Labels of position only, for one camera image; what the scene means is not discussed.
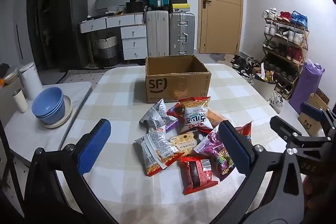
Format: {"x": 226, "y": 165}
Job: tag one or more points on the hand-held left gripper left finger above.
{"x": 95, "y": 142}

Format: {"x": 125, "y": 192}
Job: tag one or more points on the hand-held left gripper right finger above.
{"x": 235, "y": 146}

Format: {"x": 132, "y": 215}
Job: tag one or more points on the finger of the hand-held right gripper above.
{"x": 312, "y": 111}
{"x": 284, "y": 127}

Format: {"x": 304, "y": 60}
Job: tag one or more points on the plain red snack packet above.
{"x": 244, "y": 130}

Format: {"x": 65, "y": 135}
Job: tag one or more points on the purple snack packet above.
{"x": 212, "y": 150}

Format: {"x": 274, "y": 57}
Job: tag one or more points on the orange snack packet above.
{"x": 214, "y": 117}

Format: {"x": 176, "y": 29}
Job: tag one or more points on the red cake packet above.
{"x": 197, "y": 174}

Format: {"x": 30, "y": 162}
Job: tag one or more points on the white red noodle snack packet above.
{"x": 195, "y": 116}

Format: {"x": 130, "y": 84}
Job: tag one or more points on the cream cracker packet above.
{"x": 183, "y": 141}

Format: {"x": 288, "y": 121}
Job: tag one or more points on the silver orange noodle packet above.
{"x": 155, "y": 150}

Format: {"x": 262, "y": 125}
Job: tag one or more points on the grey purple chip packet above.
{"x": 156, "y": 116}

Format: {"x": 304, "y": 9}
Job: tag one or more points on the red chocolate ball packet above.
{"x": 175, "y": 109}

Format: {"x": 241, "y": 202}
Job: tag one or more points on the brown cardboard box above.
{"x": 170, "y": 87}

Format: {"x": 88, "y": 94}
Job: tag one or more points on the small printed cardboard box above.
{"x": 311, "y": 125}

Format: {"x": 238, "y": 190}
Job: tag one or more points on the purple gift bag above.
{"x": 307, "y": 87}

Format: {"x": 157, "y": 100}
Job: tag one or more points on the white sneaker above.
{"x": 277, "y": 102}

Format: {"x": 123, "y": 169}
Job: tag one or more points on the cream plate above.
{"x": 68, "y": 108}

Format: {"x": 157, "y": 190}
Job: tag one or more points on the blue bowl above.
{"x": 47, "y": 102}
{"x": 59, "y": 116}

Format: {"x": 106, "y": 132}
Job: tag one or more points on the wooden shoe rack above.
{"x": 286, "y": 50}

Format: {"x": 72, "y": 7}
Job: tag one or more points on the patterned rug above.
{"x": 78, "y": 75}

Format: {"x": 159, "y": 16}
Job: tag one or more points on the pile of shoes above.
{"x": 245, "y": 65}

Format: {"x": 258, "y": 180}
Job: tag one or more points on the white tumbler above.
{"x": 20, "y": 102}

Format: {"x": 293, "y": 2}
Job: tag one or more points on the white kettle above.
{"x": 30, "y": 82}

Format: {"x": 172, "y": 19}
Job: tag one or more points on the door mat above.
{"x": 218, "y": 57}

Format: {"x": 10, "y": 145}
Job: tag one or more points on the woven laundry basket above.
{"x": 106, "y": 49}

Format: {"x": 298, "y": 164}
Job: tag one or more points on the white dresser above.
{"x": 134, "y": 41}

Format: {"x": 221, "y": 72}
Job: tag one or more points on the grey fridge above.
{"x": 68, "y": 27}

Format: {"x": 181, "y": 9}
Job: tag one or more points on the beige suitcase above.
{"x": 157, "y": 35}

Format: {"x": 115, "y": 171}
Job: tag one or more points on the silver suitcase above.
{"x": 181, "y": 32}

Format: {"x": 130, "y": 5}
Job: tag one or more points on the wooden door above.
{"x": 223, "y": 16}

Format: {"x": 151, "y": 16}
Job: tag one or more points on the dark wardrobe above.
{"x": 39, "y": 16}

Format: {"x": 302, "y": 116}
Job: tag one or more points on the oval mirror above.
{"x": 110, "y": 1}

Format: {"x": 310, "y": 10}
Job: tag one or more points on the yellow black shoe box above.
{"x": 180, "y": 7}

